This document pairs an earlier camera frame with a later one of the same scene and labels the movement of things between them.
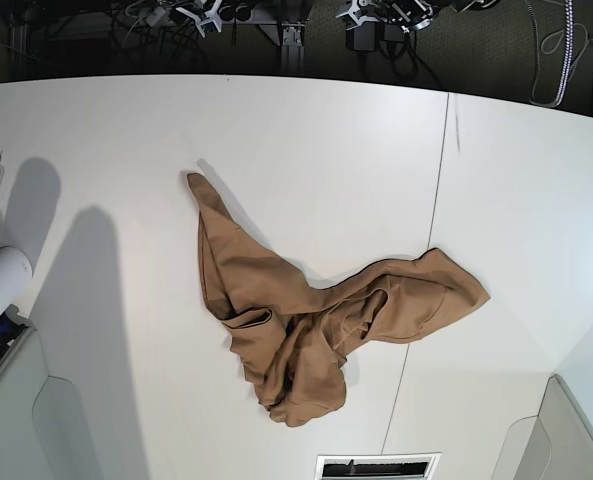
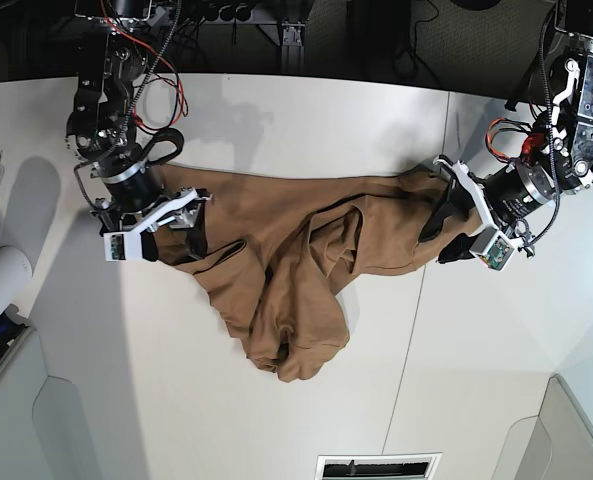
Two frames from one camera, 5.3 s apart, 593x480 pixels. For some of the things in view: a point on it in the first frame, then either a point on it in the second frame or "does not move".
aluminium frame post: (292, 49) does not move
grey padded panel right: (559, 443) does not move
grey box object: (31, 425) does not move
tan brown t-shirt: (292, 339) → (277, 252)
